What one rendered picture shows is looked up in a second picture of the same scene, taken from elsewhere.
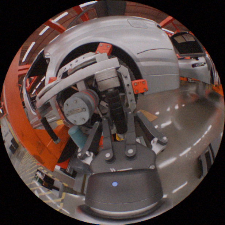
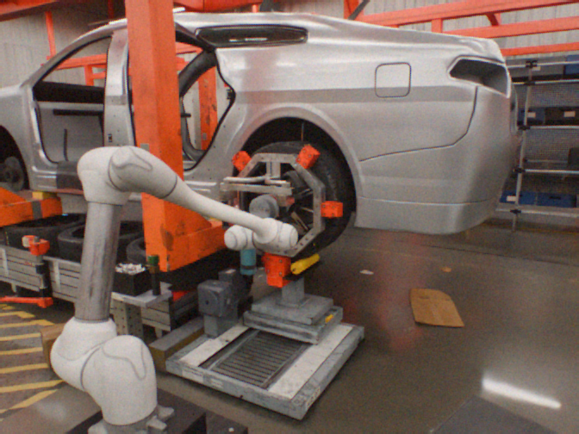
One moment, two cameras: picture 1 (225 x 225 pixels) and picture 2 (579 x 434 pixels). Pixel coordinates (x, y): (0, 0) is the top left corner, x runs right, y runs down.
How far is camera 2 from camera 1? 181 cm
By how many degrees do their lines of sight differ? 23
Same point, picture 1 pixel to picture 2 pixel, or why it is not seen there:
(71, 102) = (259, 201)
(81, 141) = not seen: hidden behind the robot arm
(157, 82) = (381, 211)
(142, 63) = (361, 178)
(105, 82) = (279, 201)
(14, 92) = (174, 144)
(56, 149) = (196, 249)
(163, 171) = (344, 404)
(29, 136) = (177, 208)
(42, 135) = (190, 218)
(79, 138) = not seen: hidden behind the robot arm
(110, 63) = (287, 191)
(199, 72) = not seen: outside the picture
